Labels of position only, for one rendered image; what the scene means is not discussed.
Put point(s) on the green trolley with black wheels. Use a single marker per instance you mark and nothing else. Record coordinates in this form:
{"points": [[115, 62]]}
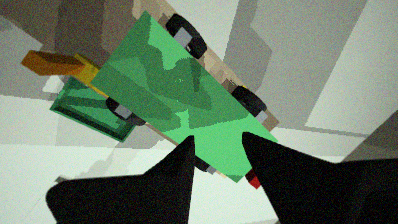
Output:
{"points": [[152, 77]]}

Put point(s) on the red-headed metal pin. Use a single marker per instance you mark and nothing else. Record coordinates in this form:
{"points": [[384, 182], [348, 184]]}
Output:
{"points": [[252, 178]]}

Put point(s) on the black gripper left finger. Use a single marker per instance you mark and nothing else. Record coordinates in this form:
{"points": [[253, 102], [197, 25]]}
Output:
{"points": [[161, 195]]}

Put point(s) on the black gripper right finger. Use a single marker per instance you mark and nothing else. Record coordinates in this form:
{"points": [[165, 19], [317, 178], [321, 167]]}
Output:
{"points": [[304, 189]]}

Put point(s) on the green tray floor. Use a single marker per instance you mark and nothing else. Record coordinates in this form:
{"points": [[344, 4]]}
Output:
{"points": [[90, 105]]}

